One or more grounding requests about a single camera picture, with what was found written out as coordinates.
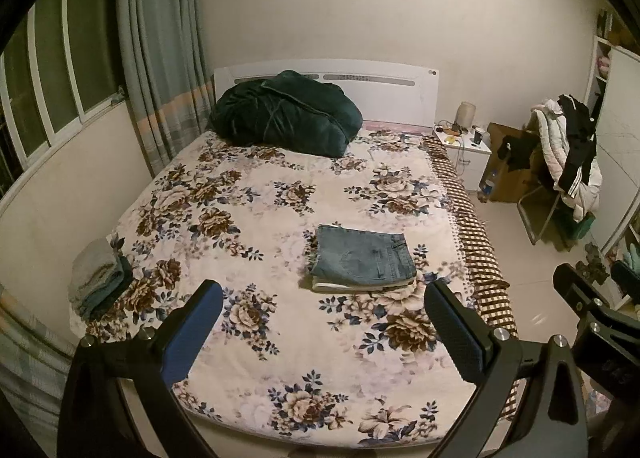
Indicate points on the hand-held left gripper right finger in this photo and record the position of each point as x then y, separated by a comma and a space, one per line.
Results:
452, 333

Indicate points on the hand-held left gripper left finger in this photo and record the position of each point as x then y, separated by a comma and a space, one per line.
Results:
192, 333

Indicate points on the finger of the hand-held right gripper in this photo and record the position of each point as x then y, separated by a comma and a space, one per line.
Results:
580, 288

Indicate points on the blue denim pants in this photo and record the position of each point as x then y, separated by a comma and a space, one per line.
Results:
365, 253

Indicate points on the folded beige pants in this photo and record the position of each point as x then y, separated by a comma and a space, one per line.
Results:
350, 286

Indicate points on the green storage box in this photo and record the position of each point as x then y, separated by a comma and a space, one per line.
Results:
582, 227

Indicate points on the metal folding chair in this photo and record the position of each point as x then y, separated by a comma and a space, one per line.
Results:
537, 218

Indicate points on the brown checked bed skirt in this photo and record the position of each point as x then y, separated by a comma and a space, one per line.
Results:
475, 248

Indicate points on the folded teal cloth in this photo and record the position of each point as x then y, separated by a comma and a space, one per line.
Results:
112, 288

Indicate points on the cardboard box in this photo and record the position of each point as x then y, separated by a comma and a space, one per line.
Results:
515, 185

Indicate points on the folded grey cloth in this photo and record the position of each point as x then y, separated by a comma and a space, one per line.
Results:
92, 263

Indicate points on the plastic bottle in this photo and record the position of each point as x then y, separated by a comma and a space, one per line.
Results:
488, 186

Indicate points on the white padded jacket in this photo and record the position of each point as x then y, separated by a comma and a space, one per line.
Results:
555, 147

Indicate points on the black striped garment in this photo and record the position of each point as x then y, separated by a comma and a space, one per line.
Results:
580, 137

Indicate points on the black cloth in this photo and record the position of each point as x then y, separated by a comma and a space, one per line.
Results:
517, 150

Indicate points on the white wardrobe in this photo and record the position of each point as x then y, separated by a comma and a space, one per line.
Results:
620, 137

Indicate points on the pale checked curtain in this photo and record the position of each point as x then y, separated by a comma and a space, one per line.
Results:
30, 368

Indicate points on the white nightstand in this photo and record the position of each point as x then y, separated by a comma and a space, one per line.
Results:
467, 157

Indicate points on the bed with floral sheet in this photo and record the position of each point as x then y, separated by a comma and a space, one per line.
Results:
300, 188

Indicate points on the dark cup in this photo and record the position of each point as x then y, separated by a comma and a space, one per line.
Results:
479, 136

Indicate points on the beige table lamp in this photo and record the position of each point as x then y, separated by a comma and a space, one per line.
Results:
465, 113

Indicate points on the pink plush toy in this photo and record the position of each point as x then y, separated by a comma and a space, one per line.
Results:
604, 62

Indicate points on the dark green quilt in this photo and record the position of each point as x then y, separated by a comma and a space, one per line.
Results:
285, 112

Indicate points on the white bed headboard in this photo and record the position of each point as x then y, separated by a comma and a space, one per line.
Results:
395, 87

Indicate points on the grey-blue striped curtain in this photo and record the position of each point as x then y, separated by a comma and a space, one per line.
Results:
160, 62

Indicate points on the white framed window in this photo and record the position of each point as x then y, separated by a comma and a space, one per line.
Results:
55, 67

